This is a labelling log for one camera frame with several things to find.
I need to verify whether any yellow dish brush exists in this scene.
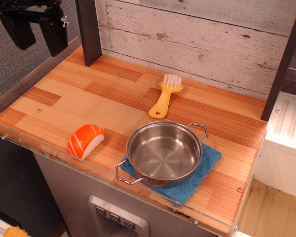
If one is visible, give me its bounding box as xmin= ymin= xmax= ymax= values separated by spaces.
xmin=148 ymin=74 xmax=183 ymax=119

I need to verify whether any silver dispenser panel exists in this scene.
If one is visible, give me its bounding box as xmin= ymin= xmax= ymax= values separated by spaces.
xmin=88 ymin=195 xmax=149 ymax=237

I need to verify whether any stainless steel pot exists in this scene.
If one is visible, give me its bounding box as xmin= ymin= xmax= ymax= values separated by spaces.
xmin=115 ymin=120 xmax=209 ymax=188

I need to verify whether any dark left shelf post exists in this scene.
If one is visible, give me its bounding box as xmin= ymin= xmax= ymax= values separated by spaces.
xmin=75 ymin=0 xmax=102 ymax=66

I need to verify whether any yellow object at corner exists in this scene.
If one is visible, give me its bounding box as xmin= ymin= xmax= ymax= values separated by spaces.
xmin=3 ymin=226 xmax=29 ymax=237

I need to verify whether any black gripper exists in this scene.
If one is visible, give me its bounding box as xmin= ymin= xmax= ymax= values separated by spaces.
xmin=0 ymin=0 xmax=68 ymax=57

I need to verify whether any blue folded cloth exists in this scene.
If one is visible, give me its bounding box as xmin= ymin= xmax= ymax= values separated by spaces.
xmin=120 ymin=142 xmax=223 ymax=207

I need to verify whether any dark right shelf post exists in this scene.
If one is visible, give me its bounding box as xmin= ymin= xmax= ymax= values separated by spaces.
xmin=260 ymin=19 xmax=296 ymax=121

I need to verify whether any dark shelf post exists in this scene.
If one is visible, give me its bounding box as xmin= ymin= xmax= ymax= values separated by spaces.
xmin=260 ymin=19 xmax=296 ymax=121
xmin=75 ymin=0 xmax=102 ymax=66

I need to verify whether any salmon nigiri sushi toy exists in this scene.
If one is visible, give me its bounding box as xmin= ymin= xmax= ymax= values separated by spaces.
xmin=67 ymin=124 xmax=105 ymax=160

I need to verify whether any clear acrylic edge guard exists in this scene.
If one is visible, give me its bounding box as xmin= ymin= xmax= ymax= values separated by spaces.
xmin=0 ymin=113 xmax=267 ymax=237

